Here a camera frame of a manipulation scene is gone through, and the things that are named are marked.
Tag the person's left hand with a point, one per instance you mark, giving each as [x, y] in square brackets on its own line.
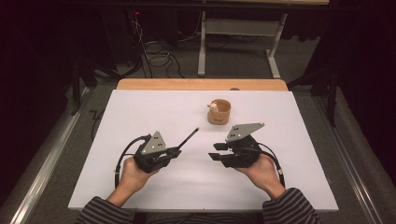
[134, 179]

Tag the aluminium floor rail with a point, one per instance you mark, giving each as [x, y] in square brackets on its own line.
[46, 174]
[351, 168]

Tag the person's right hand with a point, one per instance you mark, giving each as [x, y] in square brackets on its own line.
[261, 174]

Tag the small white animal figure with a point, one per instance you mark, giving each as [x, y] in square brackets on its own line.
[213, 107]

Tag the person's striped clothing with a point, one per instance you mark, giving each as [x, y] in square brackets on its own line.
[199, 218]

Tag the wooden table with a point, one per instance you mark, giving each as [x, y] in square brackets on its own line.
[186, 84]

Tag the white-framed desk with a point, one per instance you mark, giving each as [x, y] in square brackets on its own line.
[239, 27]

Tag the tan pen holder cup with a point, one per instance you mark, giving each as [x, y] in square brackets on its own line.
[219, 117]

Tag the white board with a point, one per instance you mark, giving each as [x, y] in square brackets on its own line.
[193, 186]

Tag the black metal stand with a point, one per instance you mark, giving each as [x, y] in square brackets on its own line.
[332, 93]
[76, 84]

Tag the grey round table grommet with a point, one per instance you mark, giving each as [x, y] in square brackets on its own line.
[234, 89]

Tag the black pen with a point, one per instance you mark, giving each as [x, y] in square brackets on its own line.
[188, 137]

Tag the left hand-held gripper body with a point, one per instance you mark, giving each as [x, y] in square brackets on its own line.
[152, 155]

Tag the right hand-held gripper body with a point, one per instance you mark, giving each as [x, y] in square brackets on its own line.
[243, 149]

